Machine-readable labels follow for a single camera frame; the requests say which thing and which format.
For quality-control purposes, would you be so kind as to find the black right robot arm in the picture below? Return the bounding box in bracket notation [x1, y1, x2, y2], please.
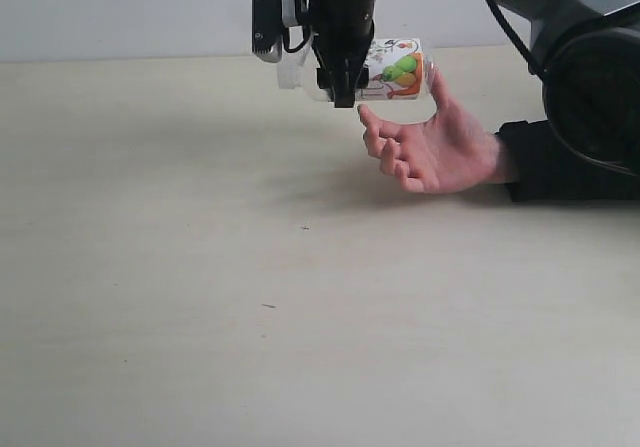
[310, 0, 639, 174]

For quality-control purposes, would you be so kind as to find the bare open human hand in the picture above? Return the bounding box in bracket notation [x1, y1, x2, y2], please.
[358, 71, 518, 195]

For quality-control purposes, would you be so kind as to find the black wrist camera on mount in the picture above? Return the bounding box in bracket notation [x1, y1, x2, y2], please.
[252, 0, 312, 64]

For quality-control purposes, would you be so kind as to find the clear bottle floral orange label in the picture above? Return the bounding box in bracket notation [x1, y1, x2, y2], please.
[276, 37, 434, 102]

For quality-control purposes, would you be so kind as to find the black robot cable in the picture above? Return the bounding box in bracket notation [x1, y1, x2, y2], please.
[477, 0, 640, 176]

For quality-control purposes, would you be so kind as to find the black sleeved human forearm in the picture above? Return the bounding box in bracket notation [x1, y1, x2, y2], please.
[497, 121, 639, 203]

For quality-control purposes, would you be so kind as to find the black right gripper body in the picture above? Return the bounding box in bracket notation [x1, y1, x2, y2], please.
[311, 0, 375, 70]

